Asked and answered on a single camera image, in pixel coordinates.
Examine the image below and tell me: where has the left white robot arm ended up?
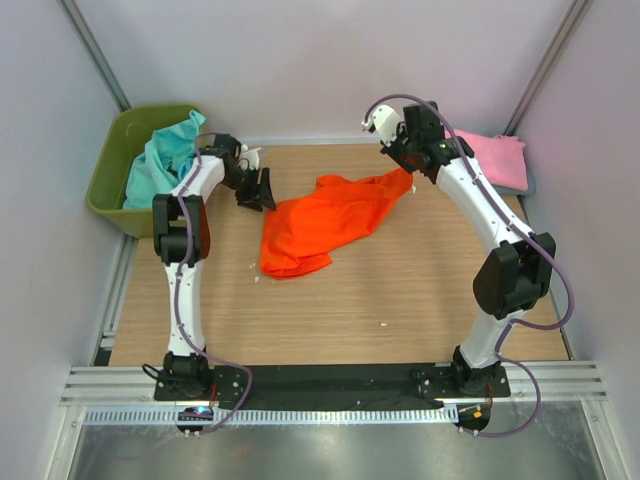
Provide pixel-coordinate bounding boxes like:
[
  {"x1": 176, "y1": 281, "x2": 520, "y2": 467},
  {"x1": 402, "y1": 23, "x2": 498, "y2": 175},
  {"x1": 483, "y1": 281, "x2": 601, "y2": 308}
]
[{"x1": 150, "y1": 134, "x2": 276, "y2": 401}]

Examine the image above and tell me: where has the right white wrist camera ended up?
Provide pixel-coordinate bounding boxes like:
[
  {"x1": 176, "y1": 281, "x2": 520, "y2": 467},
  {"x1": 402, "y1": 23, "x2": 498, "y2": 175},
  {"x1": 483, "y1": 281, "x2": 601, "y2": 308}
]
[{"x1": 361, "y1": 104, "x2": 402, "y2": 147}]

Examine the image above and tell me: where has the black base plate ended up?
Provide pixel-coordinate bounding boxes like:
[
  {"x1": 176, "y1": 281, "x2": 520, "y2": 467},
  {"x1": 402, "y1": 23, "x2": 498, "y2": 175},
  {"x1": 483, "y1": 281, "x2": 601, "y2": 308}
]
[{"x1": 142, "y1": 363, "x2": 511, "y2": 412}]

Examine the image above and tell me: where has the teal t shirt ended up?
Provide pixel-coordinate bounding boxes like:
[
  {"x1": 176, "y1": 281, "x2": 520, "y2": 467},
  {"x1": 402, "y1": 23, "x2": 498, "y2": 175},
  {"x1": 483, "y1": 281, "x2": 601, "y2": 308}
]
[{"x1": 122, "y1": 109, "x2": 206, "y2": 209}]

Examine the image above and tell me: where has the grey folded t shirt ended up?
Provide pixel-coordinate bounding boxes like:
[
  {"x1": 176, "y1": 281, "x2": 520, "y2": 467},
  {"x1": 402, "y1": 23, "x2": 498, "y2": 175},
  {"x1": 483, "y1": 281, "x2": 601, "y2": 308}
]
[{"x1": 494, "y1": 166, "x2": 536, "y2": 196}]

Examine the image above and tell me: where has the green plastic bin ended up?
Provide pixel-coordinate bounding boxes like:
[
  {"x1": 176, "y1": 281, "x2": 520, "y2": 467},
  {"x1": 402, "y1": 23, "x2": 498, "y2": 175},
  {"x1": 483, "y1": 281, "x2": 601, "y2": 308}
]
[{"x1": 86, "y1": 103, "x2": 199, "y2": 238}]

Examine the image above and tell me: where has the orange t shirt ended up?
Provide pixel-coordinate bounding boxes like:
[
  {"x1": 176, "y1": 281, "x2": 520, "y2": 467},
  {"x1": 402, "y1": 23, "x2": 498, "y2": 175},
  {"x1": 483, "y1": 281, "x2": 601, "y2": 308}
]
[{"x1": 259, "y1": 168, "x2": 413, "y2": 280}]

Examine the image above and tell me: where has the pink folded t shirt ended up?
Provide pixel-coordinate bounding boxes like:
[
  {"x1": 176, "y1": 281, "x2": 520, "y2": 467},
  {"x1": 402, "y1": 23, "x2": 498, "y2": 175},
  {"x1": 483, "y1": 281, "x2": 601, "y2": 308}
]
[{"x1": 455, "y1": 129, "x2": 527, "y2": 190}]

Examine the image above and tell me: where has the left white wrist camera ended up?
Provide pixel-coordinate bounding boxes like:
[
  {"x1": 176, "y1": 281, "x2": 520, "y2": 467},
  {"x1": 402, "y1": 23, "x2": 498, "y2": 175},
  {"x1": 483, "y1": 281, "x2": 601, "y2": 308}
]
[{"x1": 238, "y1": 144, "x2": 264, "y2": 172}]

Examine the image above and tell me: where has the aluminium frame rail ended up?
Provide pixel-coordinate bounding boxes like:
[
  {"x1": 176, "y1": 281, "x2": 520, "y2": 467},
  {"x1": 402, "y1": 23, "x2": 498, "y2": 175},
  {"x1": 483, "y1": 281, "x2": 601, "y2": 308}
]
[{"x1": 61, "y1": 361, "x2": 607, "y2": 411}]

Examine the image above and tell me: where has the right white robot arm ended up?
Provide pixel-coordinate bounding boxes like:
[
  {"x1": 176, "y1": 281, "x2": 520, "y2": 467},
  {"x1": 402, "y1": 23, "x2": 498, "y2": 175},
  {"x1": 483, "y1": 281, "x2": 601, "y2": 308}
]
[{"x1": 364, "y1": 102, "x2": 556, "y2": 396}]

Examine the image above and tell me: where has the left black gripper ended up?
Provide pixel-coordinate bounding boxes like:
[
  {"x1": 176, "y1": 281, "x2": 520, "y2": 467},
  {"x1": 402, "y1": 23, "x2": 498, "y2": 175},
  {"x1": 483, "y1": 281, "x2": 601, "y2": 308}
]
[{"x1": 221, "y1": 166, "x2": 277, "y2": 212}]

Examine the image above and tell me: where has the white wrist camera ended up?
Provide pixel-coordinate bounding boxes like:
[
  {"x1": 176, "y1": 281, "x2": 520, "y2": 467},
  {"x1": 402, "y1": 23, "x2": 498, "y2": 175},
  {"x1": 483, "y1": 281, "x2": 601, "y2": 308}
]
[
  {"x1": 238, "y1": 144, "x2": 264, "y2": 172},
  {"x1": 361, "y1": 104, "x2": 402, "y2": 147}
]

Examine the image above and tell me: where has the white slotted cable duct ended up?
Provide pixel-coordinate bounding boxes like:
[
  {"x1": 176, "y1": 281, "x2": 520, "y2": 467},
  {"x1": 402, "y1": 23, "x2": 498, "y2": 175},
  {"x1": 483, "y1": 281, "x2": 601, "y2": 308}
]
[{"x1": 83, "y1": 405, "x2": 458, "y2": 427}]

